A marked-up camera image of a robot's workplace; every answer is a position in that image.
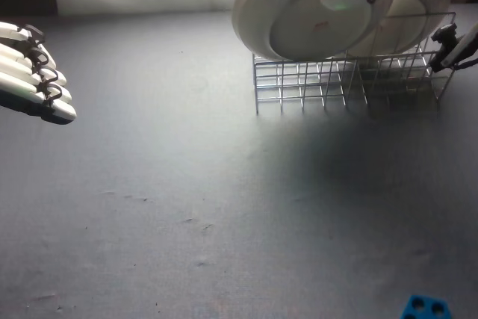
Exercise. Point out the grey table cloth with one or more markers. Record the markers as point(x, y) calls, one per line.
point(186, 184)

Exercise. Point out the blue pentagon block with holes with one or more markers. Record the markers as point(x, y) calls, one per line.
point(409, 313)

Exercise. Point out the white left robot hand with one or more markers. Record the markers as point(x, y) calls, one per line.
point(22, 72)

